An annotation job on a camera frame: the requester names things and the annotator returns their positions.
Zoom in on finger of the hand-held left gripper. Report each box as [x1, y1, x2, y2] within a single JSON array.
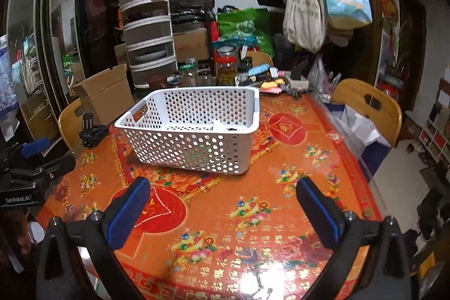
[[0, 137, 52, 174], [9, 155, 77, 185]]

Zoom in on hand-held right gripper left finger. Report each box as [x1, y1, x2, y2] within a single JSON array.
[[37, 176, 152, 300]]

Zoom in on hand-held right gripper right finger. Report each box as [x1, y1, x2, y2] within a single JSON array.
[[296, 177, 413, 300]]

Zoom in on white perforated plastic basket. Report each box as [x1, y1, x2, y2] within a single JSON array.
[[114, 86, 261, 175]]

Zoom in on black clamp tool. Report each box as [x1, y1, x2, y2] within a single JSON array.
[[78, 112, 109, 146]]

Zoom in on blue printed plastic bag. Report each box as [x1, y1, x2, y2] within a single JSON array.
[[0, 35, 20, 118]]

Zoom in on blue paper bag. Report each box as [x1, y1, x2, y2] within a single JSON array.
[[323, 102, 392, 181]]

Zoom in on open brown cardboard box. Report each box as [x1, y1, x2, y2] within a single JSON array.
[[72, 64, 135, 127]]

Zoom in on red printed tablecloth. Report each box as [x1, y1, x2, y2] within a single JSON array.
[[35, 93, 384, 300]]

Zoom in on black shoes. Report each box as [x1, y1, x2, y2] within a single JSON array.
[[418, 188, 447, 238]]

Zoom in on white power strip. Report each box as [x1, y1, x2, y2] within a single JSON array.
[[285, 75, 310, 90]]

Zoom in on clear plastic bag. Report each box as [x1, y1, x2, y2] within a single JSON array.
[[307, 56, 333, 97]]

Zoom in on metal pot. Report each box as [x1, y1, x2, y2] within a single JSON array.
[[418, 261, 450, 300]]

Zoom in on white cube shelf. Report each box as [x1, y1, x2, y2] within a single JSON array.
[[418, 75, 450, 163]]

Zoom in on medium glass jar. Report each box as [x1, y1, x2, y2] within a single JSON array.
[[179, 64, 197, 87]]

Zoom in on light blue pouch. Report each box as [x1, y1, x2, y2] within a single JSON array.
[[248, 64, 271, 76]]

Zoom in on dark wooden mirrored wardrobe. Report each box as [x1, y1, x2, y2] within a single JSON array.
[[0, 0, 132, 160]]

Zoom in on grey plastic drawer tower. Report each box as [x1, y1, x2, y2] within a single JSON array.
[[118, 0, 179, 89]]

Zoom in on large glass jar red lid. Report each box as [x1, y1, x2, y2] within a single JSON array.
[[214, 46, 238, 86]]

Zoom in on closed brown cardboard box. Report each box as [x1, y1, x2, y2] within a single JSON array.
[[173, 29, 209, 62]]

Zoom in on green shopping bag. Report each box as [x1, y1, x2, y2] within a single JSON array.
[[217, 6, 275, 56]]

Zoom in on beige canvas tote bag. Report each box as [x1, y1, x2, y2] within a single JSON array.
[[283, 0, 327, 54]]

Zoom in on wooden chair with cutout handle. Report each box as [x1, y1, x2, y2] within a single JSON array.
[[331, 78, 403, 148]]

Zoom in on round red wall ornament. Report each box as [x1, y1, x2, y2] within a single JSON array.
[[381, 0, 399, 23]]

